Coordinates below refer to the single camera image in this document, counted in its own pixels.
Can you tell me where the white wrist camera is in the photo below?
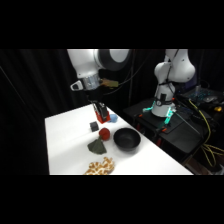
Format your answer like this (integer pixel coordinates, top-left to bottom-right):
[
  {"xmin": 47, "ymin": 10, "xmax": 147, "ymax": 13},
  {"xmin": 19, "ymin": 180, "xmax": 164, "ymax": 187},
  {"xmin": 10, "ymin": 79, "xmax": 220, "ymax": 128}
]
[{"xmin": 69, "ymin": 79, "xmax": 84, "ymax": 92}]

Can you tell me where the grey-green crumpled cloth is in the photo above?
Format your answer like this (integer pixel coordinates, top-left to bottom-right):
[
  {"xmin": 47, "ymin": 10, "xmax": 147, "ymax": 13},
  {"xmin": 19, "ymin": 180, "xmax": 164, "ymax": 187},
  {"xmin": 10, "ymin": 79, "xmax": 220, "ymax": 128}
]
[{"xmin": 86, "ymin": 137, "xmax": 108, "ymax": 156}]

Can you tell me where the dark grey cube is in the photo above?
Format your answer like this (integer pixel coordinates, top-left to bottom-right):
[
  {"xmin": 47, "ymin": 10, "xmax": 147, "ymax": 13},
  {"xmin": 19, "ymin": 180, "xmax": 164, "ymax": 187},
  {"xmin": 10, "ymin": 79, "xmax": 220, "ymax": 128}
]
[{"xmin": 89, "ymin": 121, "xmax": 100, "ymax": 132}]

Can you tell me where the red plush ball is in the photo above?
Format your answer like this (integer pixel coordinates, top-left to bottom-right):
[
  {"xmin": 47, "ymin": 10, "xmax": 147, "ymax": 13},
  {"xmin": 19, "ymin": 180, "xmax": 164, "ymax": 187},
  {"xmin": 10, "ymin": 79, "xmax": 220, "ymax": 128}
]
[{"xmin": 98, "ymin": 127, "xmax": 112, "ymax": 141}]

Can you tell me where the black bowl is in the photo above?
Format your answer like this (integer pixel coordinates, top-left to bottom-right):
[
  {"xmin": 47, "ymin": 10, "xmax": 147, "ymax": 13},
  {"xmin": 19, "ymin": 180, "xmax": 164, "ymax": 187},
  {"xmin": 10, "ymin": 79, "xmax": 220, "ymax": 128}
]
[{"xmin": 112, "ymin": 127, "xmax": 142, "ymax": 152}]

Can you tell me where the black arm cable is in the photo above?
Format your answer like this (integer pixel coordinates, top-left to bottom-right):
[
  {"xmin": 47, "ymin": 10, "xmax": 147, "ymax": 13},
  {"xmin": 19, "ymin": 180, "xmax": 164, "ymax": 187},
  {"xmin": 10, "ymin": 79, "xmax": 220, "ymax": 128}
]
[{"xmin": 103, "ymin": 49, "xmax": 158, "ymax": 98}]

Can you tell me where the tan box on wrist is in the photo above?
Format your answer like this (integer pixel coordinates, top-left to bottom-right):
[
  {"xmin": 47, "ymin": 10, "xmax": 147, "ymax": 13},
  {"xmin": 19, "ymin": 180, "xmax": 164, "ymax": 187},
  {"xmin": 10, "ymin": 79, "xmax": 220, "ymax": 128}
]
[{"xmin": 101, "ymin": 77, "xmax": 120, "ymax": 89}]

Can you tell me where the giraffe plush toy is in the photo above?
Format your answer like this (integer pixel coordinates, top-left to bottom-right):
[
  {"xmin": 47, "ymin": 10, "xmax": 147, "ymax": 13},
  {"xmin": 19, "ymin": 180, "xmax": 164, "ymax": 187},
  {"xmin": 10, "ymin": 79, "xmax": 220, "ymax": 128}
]
[{"xmin": 83, "ymin": 156, "xmax": 116, "ymax": 176}]

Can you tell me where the black robot stand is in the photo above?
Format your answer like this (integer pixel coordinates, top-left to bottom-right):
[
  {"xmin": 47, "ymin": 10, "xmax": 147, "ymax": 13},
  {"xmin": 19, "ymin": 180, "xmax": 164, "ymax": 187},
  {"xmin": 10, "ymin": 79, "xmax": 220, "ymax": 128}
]
[{"xmin": 122, "ymin": 96, "xmax": 224, "ymax": 169}]

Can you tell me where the yellow cable bundle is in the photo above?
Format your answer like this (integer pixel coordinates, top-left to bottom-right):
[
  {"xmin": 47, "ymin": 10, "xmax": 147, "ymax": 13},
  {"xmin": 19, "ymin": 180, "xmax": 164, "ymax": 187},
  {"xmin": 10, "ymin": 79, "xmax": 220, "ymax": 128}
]
[{"xmin": 187, "ymin": 97, "xmax": 224, "ymax": 169}]

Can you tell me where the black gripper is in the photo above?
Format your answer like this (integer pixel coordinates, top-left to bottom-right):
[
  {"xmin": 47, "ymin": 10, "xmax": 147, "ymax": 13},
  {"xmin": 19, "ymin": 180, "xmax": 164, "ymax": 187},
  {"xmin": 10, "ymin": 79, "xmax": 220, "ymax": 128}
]
[{"xmin": 86, "ymin": 88, "xmax": 109, "ymax": 120}]

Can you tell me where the red cube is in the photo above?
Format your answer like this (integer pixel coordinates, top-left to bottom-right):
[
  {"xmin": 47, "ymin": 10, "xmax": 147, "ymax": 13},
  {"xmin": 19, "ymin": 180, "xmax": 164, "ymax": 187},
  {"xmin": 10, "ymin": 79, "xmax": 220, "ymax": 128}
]
[{"xmin": 95, "ymin": 111, "xmax": 111, "ymax": 125}]

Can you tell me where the electronics box with wires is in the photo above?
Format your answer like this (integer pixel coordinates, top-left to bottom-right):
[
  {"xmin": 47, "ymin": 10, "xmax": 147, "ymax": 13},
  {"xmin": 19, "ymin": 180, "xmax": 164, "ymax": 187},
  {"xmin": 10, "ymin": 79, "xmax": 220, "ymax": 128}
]
[{"xmin": 181, "ymin": 87, "xmax": 224, "ymax": 105}]

